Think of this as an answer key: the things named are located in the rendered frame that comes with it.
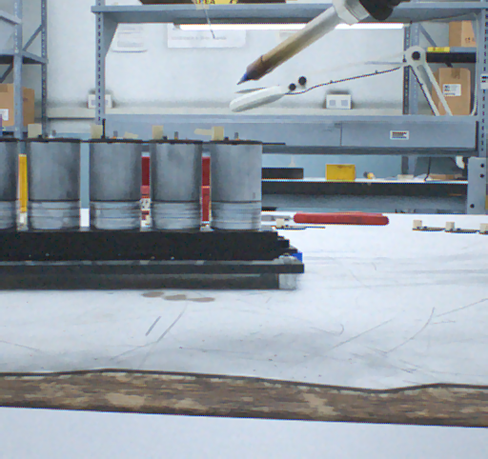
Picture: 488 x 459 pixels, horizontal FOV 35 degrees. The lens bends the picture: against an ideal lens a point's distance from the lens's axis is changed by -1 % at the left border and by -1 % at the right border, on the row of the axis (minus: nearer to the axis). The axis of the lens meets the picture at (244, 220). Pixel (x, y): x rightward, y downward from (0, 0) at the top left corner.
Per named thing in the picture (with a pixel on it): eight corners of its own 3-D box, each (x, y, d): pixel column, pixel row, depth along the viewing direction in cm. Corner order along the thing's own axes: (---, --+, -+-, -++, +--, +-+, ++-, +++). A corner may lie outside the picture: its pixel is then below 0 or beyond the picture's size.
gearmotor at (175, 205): (202, 250, 35) (203, 137, 35) (149, 250, 35) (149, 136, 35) (200, 245, 38) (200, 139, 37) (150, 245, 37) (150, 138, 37)
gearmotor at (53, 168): (78, 250, 35) (77, 135, 34) (23, 250, 34) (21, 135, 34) (83, 245, 37) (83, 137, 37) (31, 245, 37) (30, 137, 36)
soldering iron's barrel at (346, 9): (246, 88, 34) (363, 9, 30) (234, 57, 34) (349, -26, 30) (266, 90, 35) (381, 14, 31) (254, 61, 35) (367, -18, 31)
